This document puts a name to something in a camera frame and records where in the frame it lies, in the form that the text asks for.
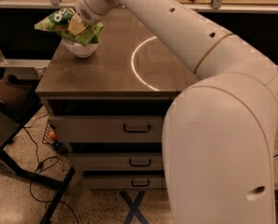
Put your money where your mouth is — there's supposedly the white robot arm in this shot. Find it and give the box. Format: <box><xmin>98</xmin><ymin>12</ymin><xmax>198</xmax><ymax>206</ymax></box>
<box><xmin>76</xmin><ymin>0</ymin><xmax>278</xmax><ymax>224</ymax></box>

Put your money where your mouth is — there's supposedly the wire basket with balls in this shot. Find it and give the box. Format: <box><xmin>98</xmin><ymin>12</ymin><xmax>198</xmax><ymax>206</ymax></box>
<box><xmin>42</xmin><ymin>123</ymin><xmax>68</xmax><ymax>154</ymax></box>

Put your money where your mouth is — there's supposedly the white bowl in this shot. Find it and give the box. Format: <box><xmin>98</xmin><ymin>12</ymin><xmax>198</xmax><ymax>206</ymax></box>
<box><xmin>62</xmin><ymin>38</ymin><xmax>98</xmax><ymax>58</ymax></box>

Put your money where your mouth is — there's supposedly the grey drawer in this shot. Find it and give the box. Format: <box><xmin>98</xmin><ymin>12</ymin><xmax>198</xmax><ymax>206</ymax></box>
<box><xmin>82</xmin><ymin>175</ymin><xmax>166</xmax><ymax>189</ymax></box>
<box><xmin>49</xmin><ymin>116</ymin><xmax>162</xmax><ymax>143</ymax></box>
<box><xmin>68</xmin><ymin>153</ymin><xmax>163</xmax><ymax>172</ymax></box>

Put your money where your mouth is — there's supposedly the green rice chip bag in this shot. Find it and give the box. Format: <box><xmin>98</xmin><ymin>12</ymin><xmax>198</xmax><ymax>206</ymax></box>
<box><xmin>35</xmin><ymin>7</ymin><xmax>104</xmax><ymax>46</ymax></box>

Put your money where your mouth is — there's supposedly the blue tape cross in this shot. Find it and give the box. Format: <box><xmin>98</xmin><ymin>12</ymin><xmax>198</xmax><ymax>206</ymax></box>
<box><xmin>119</xmin><ymin>191</ymin><xmax>149</xmax><ymax>224</ymax></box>

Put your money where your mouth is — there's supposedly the dark side table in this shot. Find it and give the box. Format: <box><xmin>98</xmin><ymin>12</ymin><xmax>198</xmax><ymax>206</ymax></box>
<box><xmin>0</xmin><ymin>105</ymin><xmax>75</xmax><ymax>224</ymax></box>

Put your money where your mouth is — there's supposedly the middle grey drawer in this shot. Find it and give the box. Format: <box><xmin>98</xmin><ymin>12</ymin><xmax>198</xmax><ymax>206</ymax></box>
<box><xmin>68</xmin><ymin>153</ymin><xmax>163</xmax><ymax>172</ymax></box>

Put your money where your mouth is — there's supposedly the bottom grey drawer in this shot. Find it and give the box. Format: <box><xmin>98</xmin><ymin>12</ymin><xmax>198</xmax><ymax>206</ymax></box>
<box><xmin>82</xmin><ymin>175</ymin><xmax>166</xmax><ymax>189</ymax></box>

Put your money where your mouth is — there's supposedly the black floor cable left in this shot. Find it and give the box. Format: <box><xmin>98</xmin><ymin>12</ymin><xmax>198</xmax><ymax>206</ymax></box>
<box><xmin>21</xmin><ymin>113</ymin><xmax>80</xmax><ymax>224</ymax></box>

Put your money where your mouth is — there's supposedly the grey drawer cabinet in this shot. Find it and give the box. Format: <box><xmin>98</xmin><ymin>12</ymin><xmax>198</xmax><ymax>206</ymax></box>
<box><xmin>36</xmin><ymin>8</ymin><xmax>197</xmax><ymax>177</ymax></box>

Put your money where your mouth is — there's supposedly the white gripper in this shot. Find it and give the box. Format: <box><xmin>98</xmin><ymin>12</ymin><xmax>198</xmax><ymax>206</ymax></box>
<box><xmin>68</xmin><ymin>0</ymin><xmax>110</xmax><ymax>35</ymax></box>

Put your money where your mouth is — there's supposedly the top grey drawer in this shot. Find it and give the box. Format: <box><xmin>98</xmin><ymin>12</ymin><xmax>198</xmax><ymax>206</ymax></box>
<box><xmin>49</xmin><ymin>116</ymin><xmax>162</xmax><ymax>143</ymax></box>

